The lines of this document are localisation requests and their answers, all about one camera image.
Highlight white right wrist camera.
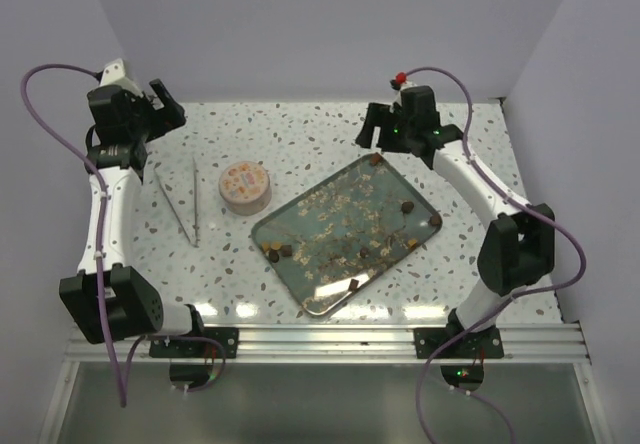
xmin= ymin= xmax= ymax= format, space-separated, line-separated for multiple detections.
xmin=390 ymin=72 xmax=416 ymax=108

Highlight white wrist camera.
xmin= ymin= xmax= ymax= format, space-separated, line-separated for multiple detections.
xmin=99 ymin=58 xmax=143 ymax=96
xmin=390 ymin=72 xmax=416 ymax=108

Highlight brown chocolate at tray corner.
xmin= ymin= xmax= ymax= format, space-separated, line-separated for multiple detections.
xmin=370 ymin=154 xmax=382 ymax=166

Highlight blossom pattern teal tray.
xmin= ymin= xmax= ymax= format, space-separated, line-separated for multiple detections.
xmin=251 ymin=153 xmax=442 ymax=318

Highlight round metal tin lid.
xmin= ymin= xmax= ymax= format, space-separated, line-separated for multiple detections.
xmin=218 ymin=161 xmax=271 ymax=205

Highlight round metal tin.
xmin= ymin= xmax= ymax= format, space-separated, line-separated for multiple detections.
xmin=220 ymin=186 xmax=272 ymax=216

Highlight dark heart chocolate right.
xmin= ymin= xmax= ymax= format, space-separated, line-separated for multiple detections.
xmin=401 ymin=201 xmax=414 ymax=214

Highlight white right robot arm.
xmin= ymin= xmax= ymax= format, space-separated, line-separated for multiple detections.
xmin=355 ymin=79 xmax=555 ymax=357

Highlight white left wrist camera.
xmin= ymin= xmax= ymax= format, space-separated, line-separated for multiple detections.
xmin=99 ymin=58 xmax=143 ymax=96

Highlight metal serving tongs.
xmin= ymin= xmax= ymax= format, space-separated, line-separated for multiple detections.
xmin=155 ymin=157 xmax=200 ymax=248

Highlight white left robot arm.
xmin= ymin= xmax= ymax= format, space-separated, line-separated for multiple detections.
xmin=59 ymin=79 xmax=208 ymax=357

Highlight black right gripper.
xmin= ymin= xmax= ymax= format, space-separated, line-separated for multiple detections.
xmin=355 ymin=102 xmax=415 ymax=154

